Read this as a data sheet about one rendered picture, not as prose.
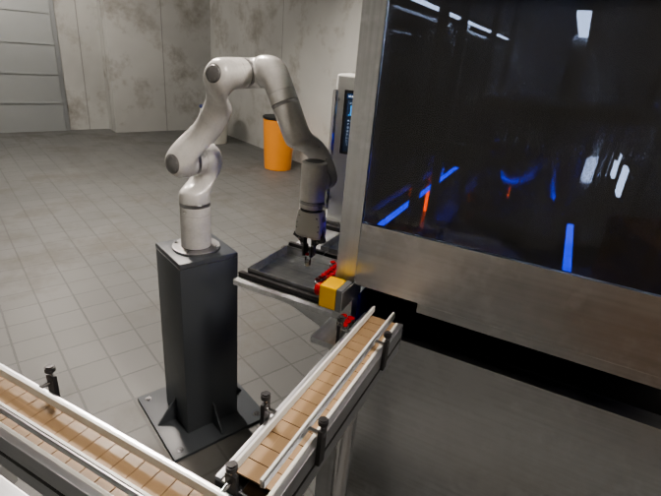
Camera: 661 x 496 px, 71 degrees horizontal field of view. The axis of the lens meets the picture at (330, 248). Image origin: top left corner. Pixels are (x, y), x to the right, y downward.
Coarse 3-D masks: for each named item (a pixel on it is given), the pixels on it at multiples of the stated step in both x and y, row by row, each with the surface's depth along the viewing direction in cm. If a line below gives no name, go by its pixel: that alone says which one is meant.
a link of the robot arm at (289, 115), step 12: (276, 108) 144; (288, 108) 144; (300, 108) 146; (276, 120) 147; (288, 120) 144; (300, 120) 145; (288, 132) 145; (300, 132) 145; (288, 144) 147; (300, 144) 147; (312, 144) 150; (312, 156) 156; (324, 156) 155; (336, 180) 158
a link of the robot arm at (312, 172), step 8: (304, 160) 147; (312, 160) 147; (320, 160) 148; (304, 168) 147; (312, 168) 145; (320, 168) 146; (304, 176) 147; (312, 176) 146; (320, 176) 147; (328, 176) 151; (304, 184) 148; (312, 184) 147; (320, 184) 148; (328, 184) 152; (304, 192) 149; (312, 192) 148; (320, 192) 149; (304, 200) 150; (312, 200) 149; (320, 200) 150
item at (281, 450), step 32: (384, 320) 137; (352, 352) 121; (384, 352) 120; (320, 384) 108; (352, 384) 109; (288, 416) 98; (320, 416) 90; (352, 416) 110; (256, 448) 90; (288, 448) 86; (320, 448) 90; (224, 480) 82; (256, 480) 83; (288, 480) 83
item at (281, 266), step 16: (272, 256) 178; (288, 256) 184; (304, 256) 184; (320, 256) 180; (256, 272) 164; (272, 272) 170; (288, 272) 172; (304, 272) 173; (320, 272) 174; (304, 288) 156
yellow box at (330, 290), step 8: (328, 280) 135; (336, 280) 136; (344, 280) 136; (320, 288) 133; (328, 288) 132; (336, 288) 132; (344, 288) 132; (320, 296) 134; (328, 296) 133; (336, 296) 131; (320, 304) 135; (328, 304) 134; (336, 304) 132
